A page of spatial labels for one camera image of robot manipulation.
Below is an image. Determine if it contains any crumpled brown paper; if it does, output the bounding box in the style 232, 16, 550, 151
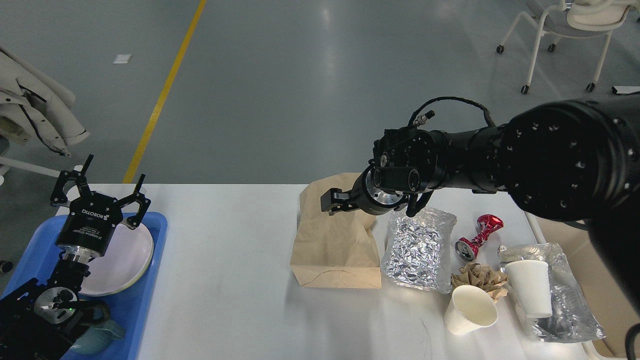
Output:
450, 263, 509, 303

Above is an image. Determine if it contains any blue plastic tray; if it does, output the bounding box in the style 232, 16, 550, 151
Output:
1, 212, 169, 360

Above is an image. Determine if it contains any brown paper bag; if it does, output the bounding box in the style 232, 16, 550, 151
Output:
289, 172, 382, 289

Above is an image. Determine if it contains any crushed red can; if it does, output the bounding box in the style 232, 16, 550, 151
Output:
454, 214, 505, 262

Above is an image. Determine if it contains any white paper cup tipped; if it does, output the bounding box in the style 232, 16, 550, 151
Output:
444, 284, 499, 335

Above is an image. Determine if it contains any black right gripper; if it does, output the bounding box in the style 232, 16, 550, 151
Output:
320, 167, 409, 216

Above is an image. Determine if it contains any crumpled silver foil bag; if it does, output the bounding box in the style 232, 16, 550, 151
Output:
381, 207, 457, 294

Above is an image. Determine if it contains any white floor plate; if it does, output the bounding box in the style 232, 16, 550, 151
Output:
112, 54, 133, 65

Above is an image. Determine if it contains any pink plate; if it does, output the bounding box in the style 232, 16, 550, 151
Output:
79, 224, 154, 297

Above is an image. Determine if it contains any dark teal mug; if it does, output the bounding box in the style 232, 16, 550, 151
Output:
70, 305, 126, 356

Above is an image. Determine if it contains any clear plastic bag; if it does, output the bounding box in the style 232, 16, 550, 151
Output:
497, 243, 606, 344

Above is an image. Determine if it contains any white paper cup upright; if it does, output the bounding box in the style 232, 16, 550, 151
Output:
504, 259, 553, 319

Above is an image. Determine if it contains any beige plastic bin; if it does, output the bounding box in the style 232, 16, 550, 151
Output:
525, 212, 640, 359

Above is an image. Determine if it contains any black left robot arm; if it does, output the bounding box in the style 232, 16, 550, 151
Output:
0, 154, 151, 360

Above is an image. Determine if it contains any white chair on wheels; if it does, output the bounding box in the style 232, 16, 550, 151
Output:
496, 0, 639, 94

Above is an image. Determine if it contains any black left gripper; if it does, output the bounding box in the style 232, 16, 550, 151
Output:
49, 154, 151, 258

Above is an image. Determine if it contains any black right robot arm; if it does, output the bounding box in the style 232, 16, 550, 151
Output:
320, 92, 640, 312

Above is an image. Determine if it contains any white bar on floor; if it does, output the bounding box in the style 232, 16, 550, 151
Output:
611, 85, 640, 96

